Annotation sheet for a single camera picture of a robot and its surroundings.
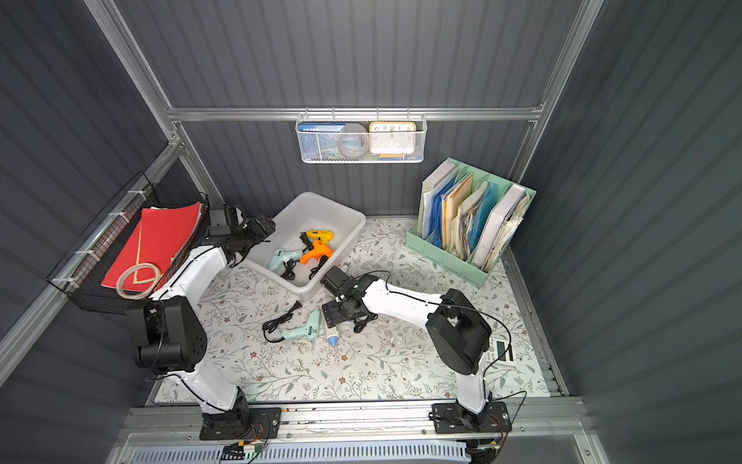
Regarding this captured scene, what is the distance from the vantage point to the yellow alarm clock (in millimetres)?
891

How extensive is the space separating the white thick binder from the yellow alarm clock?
13.1 inches

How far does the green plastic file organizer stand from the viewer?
0.91m

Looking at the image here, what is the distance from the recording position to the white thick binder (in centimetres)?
88

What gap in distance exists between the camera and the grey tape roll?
34.5 inches

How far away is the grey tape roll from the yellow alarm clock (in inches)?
1.0

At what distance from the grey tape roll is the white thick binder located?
0.46 metres
